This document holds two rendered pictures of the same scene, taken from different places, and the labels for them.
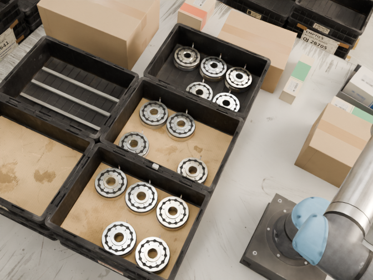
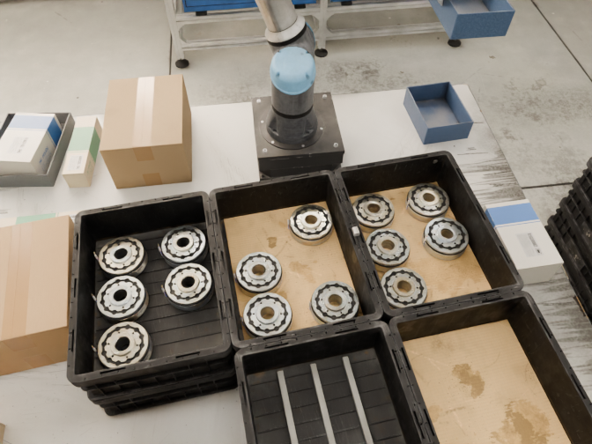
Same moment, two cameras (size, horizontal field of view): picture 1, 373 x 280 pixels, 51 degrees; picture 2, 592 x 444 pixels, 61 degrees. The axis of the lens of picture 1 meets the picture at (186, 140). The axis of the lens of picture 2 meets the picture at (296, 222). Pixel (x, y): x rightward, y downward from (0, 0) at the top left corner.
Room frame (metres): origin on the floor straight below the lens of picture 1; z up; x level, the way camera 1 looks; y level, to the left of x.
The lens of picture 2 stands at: (0.92, 0.57, 1.82)
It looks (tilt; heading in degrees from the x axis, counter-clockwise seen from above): 54 degrees down; 242
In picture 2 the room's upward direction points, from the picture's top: straight up
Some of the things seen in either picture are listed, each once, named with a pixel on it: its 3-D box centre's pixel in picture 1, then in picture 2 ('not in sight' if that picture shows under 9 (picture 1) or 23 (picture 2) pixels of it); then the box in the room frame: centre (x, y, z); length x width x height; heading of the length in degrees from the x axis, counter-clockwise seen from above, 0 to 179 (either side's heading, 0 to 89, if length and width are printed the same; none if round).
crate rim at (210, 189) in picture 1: (174, 131); (288, 250); (0.66, 0.05, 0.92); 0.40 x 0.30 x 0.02; 75
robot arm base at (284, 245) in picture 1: (299, 231); (292, 113); (0.42, -0.40, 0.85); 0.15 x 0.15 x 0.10
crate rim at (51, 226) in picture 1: (130, 209); (420, 226); (0.37, 0.13, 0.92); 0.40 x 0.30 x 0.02; 75
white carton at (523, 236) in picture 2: not in sight; (516, 242); (0.08, 0.20, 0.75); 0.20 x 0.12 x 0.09; 72
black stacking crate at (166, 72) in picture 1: (206, 77); (152, 289); (0.95, -0.03, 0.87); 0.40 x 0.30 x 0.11; 75
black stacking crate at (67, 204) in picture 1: (131, 214); (416, 239); (0.37, 0.13, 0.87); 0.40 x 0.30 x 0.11; 75
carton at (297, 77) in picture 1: (297, 78); (48, 229); (1.15, -0.43, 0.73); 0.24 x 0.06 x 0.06; 160
